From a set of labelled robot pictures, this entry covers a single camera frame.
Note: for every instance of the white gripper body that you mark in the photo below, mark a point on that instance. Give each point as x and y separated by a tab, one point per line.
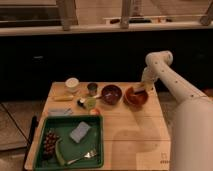
147	83

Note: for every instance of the white eraser block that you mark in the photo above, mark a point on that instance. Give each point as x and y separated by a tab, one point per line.
138	90

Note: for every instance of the red bowl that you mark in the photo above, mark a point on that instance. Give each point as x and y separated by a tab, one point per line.
135	99

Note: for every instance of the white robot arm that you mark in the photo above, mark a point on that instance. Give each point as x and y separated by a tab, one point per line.
192	132

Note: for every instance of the dark maroon bowl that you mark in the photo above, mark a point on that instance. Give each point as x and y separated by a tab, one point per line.
111	94

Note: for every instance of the metal tin can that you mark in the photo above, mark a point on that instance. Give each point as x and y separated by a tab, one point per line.
92	88

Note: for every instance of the wooden folding table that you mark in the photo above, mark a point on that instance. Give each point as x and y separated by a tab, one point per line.
133	139

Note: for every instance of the green small cup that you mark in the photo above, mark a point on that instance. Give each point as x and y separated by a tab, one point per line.
90	103

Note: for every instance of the red apple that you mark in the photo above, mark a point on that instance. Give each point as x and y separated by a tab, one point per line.
94	111

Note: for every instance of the black white small object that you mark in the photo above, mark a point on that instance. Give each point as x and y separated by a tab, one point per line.
81	102

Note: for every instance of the white cup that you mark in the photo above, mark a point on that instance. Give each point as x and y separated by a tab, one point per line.
72	84

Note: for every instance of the blue folded cloth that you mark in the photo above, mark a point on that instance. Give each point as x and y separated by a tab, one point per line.
60	112

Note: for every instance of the yellow banana piece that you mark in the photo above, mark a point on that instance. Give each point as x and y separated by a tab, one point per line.
63	98

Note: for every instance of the blue sponge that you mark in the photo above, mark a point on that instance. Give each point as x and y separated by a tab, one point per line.
80	132

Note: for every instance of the silver fork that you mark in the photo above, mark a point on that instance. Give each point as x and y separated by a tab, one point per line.
88	155

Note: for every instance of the green plastic tray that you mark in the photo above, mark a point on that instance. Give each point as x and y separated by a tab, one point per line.
62	126

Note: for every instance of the green cucumber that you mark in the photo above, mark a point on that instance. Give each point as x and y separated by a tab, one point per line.
58	154

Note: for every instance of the bunch of dark grapes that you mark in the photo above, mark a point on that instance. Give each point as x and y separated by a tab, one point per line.
49	145

